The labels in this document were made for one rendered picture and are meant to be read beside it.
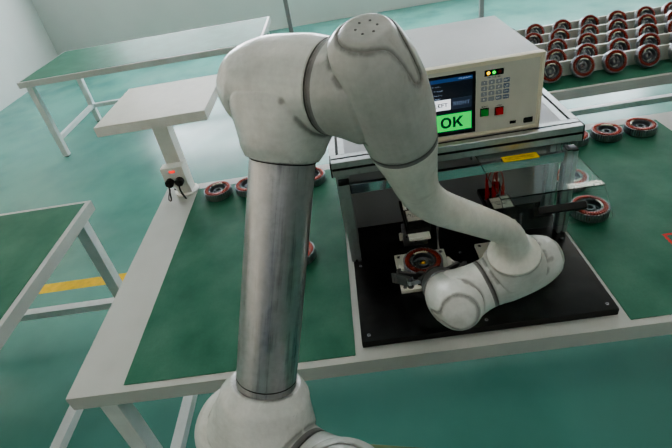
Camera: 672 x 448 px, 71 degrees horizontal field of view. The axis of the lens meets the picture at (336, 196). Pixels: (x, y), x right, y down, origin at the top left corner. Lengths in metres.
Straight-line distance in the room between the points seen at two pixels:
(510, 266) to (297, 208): 0.47
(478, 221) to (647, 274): 0.77
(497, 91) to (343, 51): 0.79
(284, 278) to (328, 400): 1.42
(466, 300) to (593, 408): 1.23
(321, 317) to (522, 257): 0.61
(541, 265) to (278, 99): 0.62
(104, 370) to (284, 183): 0.96
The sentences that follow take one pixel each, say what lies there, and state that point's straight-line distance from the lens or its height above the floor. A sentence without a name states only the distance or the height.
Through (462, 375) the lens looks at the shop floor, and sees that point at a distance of 2.12.
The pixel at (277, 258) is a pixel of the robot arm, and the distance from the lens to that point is 0.70.
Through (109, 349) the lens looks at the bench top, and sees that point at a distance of 1.54.
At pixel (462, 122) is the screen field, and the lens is 1.30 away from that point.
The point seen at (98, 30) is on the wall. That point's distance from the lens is 8.32.
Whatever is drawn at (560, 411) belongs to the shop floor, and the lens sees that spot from 2.09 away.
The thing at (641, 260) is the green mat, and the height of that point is 0.75.
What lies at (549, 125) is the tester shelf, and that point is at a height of 1.11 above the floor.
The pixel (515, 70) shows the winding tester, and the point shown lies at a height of 1.28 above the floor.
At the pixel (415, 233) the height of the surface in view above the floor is 0.88.
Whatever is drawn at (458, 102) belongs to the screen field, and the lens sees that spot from 1.27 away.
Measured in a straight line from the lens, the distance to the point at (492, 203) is 1.40.
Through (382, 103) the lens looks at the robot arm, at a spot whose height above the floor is 1.52.
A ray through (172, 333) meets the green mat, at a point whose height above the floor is 0.75.
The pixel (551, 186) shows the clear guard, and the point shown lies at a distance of 1.23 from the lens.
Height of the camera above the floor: 1.74
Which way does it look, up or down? 34 degrees down
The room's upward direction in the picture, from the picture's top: 11 degrees counter-clockwise
